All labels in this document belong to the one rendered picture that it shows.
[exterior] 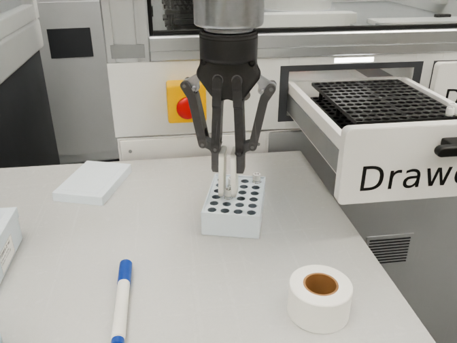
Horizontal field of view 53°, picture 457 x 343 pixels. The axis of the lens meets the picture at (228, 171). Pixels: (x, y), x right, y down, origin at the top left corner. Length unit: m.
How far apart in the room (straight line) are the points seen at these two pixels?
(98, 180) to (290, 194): 0.33
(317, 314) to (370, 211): 0.62
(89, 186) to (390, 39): 0.62
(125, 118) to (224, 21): 0.40
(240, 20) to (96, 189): 0.38
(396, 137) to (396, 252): 0.61
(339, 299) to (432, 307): 0.89
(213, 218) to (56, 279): 0.22
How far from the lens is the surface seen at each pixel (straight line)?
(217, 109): 0.62
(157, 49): 0.87
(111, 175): 0.82
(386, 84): 0.93
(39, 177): 0.89
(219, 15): 0.56
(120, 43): 0.86
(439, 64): 1.01
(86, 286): 0.60
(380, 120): 0.73
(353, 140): 0.60
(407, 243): 1.20
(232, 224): 0.65
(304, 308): 0.51
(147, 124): 0.90
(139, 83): 0.88
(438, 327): 1.45
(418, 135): 0.64
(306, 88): 0.94
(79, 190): 0.78
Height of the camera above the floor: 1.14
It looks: 26 degrees down
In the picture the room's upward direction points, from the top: straight up
